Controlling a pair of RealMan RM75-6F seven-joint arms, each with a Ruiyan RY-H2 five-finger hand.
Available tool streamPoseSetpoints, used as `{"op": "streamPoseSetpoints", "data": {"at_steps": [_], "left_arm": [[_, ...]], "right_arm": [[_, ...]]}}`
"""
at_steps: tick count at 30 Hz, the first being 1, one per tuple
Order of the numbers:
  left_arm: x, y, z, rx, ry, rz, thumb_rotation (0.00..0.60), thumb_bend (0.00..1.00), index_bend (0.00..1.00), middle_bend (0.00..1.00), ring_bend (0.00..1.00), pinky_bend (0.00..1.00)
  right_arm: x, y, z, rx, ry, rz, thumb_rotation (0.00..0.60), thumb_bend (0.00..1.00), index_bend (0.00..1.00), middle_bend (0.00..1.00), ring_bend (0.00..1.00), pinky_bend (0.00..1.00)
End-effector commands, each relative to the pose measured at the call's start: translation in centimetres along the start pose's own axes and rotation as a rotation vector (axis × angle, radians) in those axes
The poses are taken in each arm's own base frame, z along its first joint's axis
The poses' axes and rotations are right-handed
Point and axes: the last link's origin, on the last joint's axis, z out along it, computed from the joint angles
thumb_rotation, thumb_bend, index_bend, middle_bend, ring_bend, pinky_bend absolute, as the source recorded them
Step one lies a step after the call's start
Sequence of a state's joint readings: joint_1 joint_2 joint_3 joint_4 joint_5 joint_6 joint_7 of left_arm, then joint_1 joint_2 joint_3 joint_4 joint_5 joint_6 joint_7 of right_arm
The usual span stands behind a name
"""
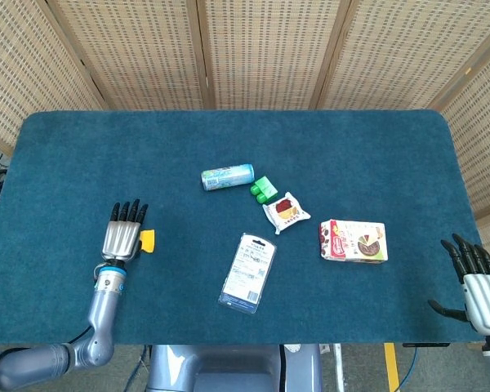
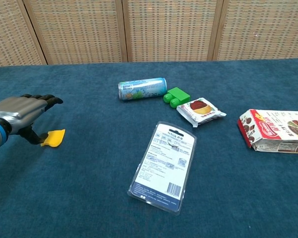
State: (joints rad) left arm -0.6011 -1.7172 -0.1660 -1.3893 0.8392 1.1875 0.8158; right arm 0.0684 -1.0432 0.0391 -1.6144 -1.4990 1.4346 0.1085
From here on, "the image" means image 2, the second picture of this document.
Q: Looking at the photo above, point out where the white snack packet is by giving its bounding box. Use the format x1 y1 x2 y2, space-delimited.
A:
176 97 227 128

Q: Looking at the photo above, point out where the green toy building block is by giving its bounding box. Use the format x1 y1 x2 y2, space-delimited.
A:
163 87 191 109

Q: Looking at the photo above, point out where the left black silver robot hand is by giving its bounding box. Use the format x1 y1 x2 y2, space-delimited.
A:
0 93 64 145

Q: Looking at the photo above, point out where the blue table cloth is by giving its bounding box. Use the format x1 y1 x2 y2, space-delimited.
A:
0 58 298 238

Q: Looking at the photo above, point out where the red white cookie box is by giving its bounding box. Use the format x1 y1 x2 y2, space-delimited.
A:
236 109 298 155

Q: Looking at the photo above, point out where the blue green drink can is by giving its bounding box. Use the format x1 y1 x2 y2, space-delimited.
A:
118 77 168 102

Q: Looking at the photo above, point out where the woven bamboo screen panel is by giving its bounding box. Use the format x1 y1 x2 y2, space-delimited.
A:
0 0 49 68
212 0 298 61
115 0 224 63
16 0 129 66

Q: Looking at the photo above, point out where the white blue blister pack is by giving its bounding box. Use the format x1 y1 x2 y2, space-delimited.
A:
127 120 198 216

